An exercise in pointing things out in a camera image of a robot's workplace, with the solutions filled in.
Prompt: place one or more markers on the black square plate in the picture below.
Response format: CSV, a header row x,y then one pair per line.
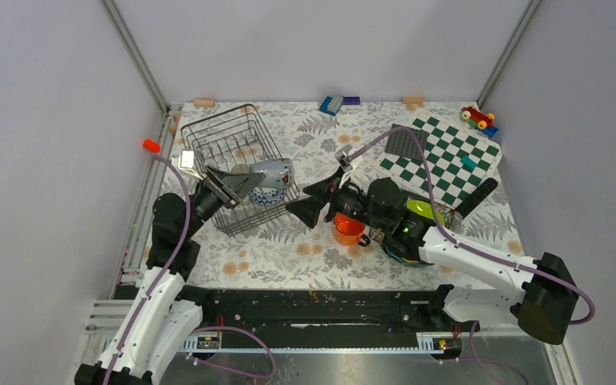
x,y
405,238

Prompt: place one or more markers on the green utensil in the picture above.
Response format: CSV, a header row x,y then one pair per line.
x,y
424,209

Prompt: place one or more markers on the purple lego brick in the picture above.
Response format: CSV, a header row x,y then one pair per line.
x,y
351,100

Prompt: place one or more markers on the green white checkerboard mat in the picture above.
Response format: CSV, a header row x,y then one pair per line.
x,y
446,145

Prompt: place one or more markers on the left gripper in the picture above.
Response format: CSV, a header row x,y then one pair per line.
x,y
229,188

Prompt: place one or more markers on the orange cup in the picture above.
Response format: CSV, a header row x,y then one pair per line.
x,y
348,231

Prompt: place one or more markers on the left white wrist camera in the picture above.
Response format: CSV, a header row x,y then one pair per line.
x,y
186,164

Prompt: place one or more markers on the grey cup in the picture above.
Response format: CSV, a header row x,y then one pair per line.
x,y
279,173

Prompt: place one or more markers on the colourful toy car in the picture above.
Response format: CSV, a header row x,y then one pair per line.
x,y
482,122

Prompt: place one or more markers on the blue white patterned bowl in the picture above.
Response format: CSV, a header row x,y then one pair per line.
x,y
267,196

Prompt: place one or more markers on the blue dotted plate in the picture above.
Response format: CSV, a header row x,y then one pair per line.
x,y
402,260

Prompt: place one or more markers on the floral table mat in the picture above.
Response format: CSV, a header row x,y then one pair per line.
x,y
283,253

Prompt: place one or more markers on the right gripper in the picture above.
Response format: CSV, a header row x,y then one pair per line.
x,y
309,210

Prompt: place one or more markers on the blue grey lego brick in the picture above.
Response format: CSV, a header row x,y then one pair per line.
x,y
331,105

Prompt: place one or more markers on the teal small block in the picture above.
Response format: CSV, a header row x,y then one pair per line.
x,y
468,163

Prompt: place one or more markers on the orange red wall button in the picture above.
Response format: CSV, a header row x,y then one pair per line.
x,y
151,146

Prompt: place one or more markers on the black wire dish rack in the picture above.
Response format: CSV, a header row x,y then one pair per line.
x,y
236,136

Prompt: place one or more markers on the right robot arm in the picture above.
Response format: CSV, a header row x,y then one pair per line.
x,y
537,294

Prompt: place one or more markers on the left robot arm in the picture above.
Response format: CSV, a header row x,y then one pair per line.
x,y
159,320

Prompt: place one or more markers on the tan wooden block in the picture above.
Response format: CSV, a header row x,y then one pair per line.
x,y
416,100
204,103

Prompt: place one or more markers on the beige small cup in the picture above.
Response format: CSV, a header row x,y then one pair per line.
x,y
240,169

